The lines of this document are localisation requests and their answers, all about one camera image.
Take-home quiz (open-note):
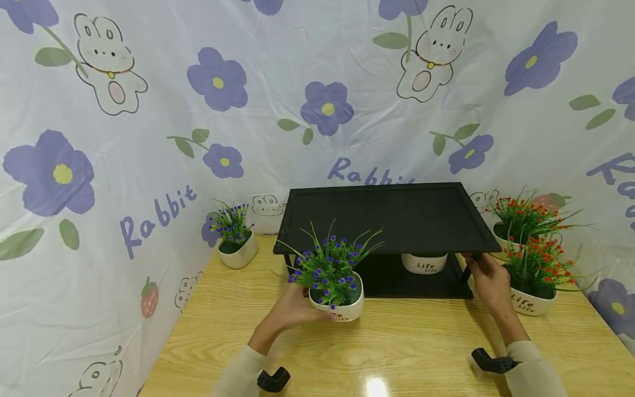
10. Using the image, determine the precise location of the person's right forearm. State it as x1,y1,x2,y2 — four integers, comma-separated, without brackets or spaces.
496,317,569,397

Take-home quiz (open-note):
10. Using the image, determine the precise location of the person's right hand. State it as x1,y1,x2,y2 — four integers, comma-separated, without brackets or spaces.
461,252,530,344

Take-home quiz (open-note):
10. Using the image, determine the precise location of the white lettered pot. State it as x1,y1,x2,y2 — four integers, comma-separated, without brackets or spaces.
400,253,449,276

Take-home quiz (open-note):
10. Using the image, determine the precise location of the person's left hand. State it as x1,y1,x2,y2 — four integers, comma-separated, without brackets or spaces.
247,283,339,355

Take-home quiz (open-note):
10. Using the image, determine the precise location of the red flower plant white pot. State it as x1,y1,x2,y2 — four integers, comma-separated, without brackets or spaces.
500,236,599,317
487,189,594,261

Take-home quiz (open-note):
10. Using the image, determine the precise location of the person's left forearm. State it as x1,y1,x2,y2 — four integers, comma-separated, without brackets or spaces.
210,331,279,397

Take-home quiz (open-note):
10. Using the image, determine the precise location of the black two-tier shelf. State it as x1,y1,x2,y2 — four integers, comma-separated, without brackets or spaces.
273,182,502,301

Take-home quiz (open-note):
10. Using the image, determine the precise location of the black wrist band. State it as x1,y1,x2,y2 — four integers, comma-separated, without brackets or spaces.
256,366,292,394
470,347,521,375

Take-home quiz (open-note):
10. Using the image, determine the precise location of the purple flower plant white pot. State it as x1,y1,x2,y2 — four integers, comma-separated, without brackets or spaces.
208,201,260,270
274,219,386,324

